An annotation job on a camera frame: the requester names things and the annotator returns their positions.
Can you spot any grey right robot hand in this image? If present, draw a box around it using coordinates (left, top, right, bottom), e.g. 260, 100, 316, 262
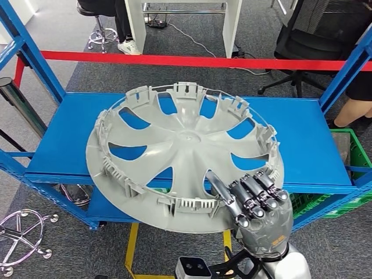
205, 169, 294, 259

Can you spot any grey plastic wheel cover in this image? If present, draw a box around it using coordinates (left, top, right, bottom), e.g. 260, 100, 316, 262
85, 81, 284, 234

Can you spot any blue metal shelf rack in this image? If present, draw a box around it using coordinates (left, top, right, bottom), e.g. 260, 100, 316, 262
0, 0, 372, 232

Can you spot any green crate with grey liner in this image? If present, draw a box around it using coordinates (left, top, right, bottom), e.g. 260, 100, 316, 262
289, 128, 372, 220

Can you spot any person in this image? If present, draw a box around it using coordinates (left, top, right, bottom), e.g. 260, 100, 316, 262
77, 0, 142, 56
328, 71, 372, 130

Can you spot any yellow floor tape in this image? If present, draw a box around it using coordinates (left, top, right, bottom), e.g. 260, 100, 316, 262
125, 223, 233, 279

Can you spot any black office chair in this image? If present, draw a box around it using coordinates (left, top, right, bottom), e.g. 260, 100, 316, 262
258, 0, 372, 98

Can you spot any red barrier belt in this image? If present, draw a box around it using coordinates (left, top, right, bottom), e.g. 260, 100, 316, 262
13, 50, 372, 90

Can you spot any black power strip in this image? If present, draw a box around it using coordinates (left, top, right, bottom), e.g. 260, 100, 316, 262
146, 19, 168, 30

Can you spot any black stool chrome base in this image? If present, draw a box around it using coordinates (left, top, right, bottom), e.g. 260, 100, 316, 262
0, 209, 59, 278
77, 3, 118, 53

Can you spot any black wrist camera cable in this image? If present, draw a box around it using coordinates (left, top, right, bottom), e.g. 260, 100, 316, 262
209, 246, 263, 279

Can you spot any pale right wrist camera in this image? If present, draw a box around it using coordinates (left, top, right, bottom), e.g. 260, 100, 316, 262
175, 256, 212, 279

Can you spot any white floor cable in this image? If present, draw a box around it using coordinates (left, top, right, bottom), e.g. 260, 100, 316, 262
168, 23, 271, 76

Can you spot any chrome stanchion post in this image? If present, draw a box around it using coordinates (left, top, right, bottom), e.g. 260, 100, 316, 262
0, 77, 94, 207

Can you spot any thin black stanchion post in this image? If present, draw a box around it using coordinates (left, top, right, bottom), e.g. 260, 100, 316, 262
0, 128, 28, 153

